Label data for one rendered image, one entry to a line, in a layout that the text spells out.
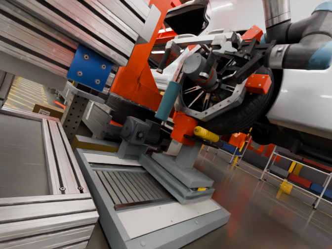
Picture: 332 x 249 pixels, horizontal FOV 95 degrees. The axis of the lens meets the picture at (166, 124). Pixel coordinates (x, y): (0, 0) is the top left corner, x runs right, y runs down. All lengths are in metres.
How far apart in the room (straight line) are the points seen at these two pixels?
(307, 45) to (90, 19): 0.58
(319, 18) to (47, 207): 0.86
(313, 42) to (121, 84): 1.01
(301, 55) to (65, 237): 0.77
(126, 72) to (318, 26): 1.00
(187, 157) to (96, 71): 0.84
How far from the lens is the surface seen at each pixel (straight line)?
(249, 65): 0.66
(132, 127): 1.11
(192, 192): 1.01
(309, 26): 0.69
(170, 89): 0.98
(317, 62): 0.63
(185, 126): 0.96
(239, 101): 0.89
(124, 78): 1.21
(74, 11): 0.43
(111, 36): 0.44
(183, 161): 1.12
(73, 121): 1.30
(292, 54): 0.63
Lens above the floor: 0.51
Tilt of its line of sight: 3 degrees down
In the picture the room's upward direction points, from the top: 23 degrees clockwise
